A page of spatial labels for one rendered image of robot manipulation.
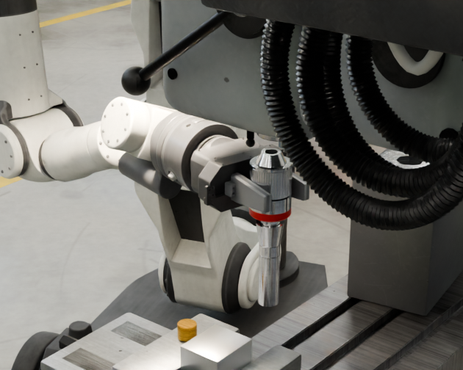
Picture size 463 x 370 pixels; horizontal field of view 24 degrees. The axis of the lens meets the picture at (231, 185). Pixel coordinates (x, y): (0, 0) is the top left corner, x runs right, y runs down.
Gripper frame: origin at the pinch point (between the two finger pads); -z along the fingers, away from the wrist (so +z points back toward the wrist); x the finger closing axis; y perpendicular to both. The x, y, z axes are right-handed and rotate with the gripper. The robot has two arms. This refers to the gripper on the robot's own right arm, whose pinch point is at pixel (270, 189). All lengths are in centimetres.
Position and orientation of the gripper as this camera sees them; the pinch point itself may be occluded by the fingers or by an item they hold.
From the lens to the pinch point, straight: 118.2
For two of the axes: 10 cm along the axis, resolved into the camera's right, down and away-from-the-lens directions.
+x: 8.0, -2.3, 5.6
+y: 0.0, 9.2, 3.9
